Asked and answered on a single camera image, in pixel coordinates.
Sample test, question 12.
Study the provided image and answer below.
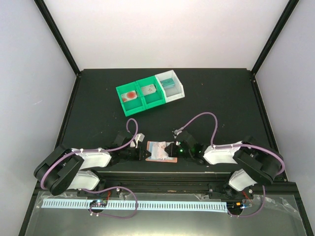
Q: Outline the silver pagoda credit card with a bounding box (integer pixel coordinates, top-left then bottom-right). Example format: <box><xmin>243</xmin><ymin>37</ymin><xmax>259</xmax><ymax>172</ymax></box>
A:
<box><xmin>141</xmin><ymin>84</ymin><xmax>157</xmax><ymax>96</ymax></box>

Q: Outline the left black frame post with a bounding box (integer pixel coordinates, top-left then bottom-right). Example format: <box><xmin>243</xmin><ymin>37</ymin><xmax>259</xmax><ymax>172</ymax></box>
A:
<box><xmin>33</xmin><ymin>0</ymin><xmax>82</xmax><ymax>77</ymax></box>

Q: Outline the right electronics board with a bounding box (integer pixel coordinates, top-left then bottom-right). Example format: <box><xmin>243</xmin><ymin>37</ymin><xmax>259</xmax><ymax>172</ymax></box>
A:
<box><xmin>226</xmin><ymin>202</ymin><xmax>252</xmax><ymax>210</ymax></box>

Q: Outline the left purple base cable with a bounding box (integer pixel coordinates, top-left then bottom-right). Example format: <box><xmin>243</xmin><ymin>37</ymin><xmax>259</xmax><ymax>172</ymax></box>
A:
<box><xmin>83</xmin><ymin>185</ymin><xmax>138</xmax><ymax>219</ymax></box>

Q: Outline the middle green bin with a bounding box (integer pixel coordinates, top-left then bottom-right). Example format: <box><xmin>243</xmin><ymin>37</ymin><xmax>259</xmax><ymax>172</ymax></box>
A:
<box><xmin>136</xmin><ymin>76</ymin><xmax>166</xmax><ymax>110</ymax></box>

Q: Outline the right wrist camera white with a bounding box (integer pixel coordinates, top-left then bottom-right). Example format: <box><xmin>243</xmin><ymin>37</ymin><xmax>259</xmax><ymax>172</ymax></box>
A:
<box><xmin>173</xmin><ymin>127</ymin><xmax>184</xmax><ymax>136</ymax></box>

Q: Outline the right black frame post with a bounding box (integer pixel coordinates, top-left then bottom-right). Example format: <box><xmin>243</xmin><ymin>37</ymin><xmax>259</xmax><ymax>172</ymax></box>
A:
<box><xmin>251</xmin><ymin>0</ymin><xmax>301</xmax><ymax>74</ymax></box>

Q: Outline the teal credit card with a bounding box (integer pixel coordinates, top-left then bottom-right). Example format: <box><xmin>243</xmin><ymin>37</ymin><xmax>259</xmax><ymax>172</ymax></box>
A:
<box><xmin>160</xmin><ymin>78</ymin><xmax>175</xmax><ymax>89</ymax></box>

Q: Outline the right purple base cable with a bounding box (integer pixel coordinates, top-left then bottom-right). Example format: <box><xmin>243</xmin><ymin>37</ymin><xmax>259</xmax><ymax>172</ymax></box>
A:
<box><xmin>227</xmin><ymin>185</ymin><xmax>266</xmax><ymax>219</ymax></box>

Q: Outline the electronics board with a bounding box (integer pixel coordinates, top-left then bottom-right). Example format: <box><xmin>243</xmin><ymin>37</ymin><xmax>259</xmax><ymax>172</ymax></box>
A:
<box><xmin>226</xmin><ymin>202</ymin><xmax>252</xmax><ymax>210</ymax></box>
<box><xmin>89</xmin><ymin>200</ymin><xmax>107</xmax><ymax>208</ymax></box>

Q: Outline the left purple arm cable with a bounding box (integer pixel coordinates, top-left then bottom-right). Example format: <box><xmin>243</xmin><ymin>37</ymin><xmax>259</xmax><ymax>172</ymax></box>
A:
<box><xmin>40</xmin><ymin>118</ymin><xmax>138</xmax><ymax>190</ymax></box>

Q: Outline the black frame post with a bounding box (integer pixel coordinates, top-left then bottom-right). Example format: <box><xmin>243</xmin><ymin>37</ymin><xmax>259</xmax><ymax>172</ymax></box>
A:
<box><xmin>33</xmin><ymin>0</ymin><xmax>82</xmax><ymax>77</ymax></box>
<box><xmin>251</xmin><ymin>0</ymin><xmax>301</xmax><ymax>74</ymax></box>

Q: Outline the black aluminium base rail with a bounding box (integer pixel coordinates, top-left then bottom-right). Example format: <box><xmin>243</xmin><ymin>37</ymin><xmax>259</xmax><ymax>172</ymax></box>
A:
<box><xmin>36</xmin><ymin>172</ymin><xmax>298</xmax><ymax>197</ymax></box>

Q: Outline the left electronics board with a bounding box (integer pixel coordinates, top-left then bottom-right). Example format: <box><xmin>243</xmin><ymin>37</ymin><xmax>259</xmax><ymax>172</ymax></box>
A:
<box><xmin>89</xmin><ymin>200</ymin><xmax>107</xmax><ymax>208</ymax></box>

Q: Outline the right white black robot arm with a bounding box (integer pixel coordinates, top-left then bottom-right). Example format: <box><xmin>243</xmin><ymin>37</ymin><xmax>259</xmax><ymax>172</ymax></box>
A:
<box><xmin>164</xmin><ymin>131</ymin><xmax>285</xmax><ymax>199</ymax></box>

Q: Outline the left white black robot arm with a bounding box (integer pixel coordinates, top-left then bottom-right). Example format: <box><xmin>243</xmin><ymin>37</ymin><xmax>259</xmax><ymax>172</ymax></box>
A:
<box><xmin>33</xmin><ymin>132</ymin><xmax>151</xmax><ymax>196</ymax></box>

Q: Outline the red white credit card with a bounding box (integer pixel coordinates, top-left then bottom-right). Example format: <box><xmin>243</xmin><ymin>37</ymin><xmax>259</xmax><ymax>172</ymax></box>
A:
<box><xmin>121</xmin><ymin>90</ymin><xmax>138</xmax><ymax>102</ymax></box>

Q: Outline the white bin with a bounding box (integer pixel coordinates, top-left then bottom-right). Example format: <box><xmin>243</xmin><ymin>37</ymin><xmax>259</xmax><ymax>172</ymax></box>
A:
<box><xmin>155</xmin><ymin>70</ymin><xmax>185</xmax><ymax>103</ymax></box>

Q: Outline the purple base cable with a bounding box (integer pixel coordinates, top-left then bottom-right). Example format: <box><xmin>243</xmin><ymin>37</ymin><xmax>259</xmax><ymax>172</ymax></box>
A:
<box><xmin>83</xmin><ymin>185</ymin><xmax>138</xmax><ymax>219</ymax></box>
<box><xmin>227</xmin><ymin>185</ymin><xmax>266</xmax><ymax>219</ymax></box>

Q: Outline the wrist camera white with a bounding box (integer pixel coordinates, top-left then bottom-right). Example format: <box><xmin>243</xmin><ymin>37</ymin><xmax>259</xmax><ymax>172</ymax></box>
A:
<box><xmin>130</xmin><ymin>133</ymin><xmax>145</xmax><ymax>148</ymax></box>
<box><xmin>173</xmin><ymin>127</ymin><xmax>184</xmax><ymax>136</ymax></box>

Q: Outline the green bin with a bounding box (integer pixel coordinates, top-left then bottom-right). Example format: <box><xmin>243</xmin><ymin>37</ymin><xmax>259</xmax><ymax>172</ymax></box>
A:
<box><xmin>116</xmin><ymin>82</ymin><xmax>146</xmax><ymax>117</ymax></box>
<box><xmin>136</xmin><ymin>76</ymin><xmax>166</xmax><ymax>110</ymax></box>

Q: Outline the left green bin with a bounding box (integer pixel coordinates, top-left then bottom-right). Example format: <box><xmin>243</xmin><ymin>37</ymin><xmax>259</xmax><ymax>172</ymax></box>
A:
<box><xmin>116</xmin><ymin>82</ymin><xmax>146</xmax><ymax>117</ymax></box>

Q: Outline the white slotted cable duct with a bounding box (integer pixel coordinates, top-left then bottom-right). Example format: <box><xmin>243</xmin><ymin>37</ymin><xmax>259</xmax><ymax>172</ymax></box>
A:
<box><xmin>41</xmin><ymin>199</ymin><xmax>228</xmax><ymax>213</ymax></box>

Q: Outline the pink leather card holder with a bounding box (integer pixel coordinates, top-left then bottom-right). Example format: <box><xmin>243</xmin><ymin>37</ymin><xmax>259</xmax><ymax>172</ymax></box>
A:
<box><xmin>145</xmin><ymin>141</ymin><xmax>177</xmax><ymax>163</ymax></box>

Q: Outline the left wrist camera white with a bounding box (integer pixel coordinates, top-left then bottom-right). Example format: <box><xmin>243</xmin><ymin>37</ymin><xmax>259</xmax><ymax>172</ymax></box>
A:
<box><xmin>130</xmin><ymin>133</ymin><xmax>145</xmax><ymax>148</ymax></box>

